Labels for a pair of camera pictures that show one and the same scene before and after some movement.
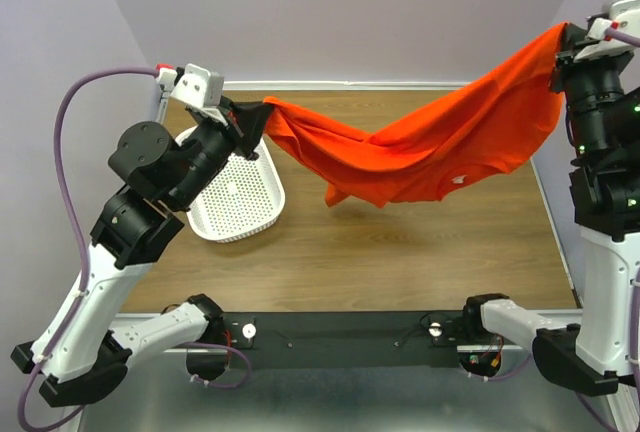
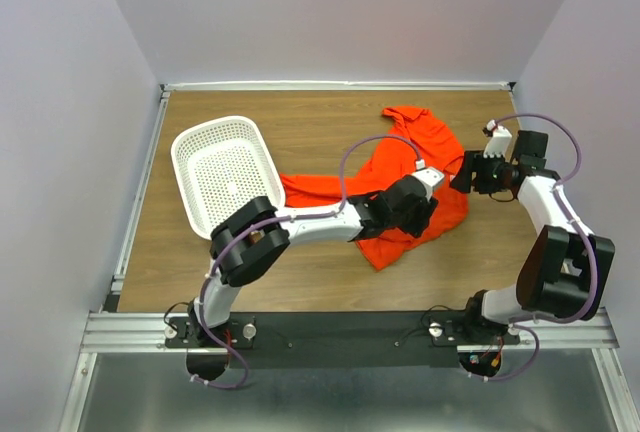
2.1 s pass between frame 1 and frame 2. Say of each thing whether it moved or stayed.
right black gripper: moved
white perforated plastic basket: stayed
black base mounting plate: stayed
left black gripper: moved
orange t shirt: moved
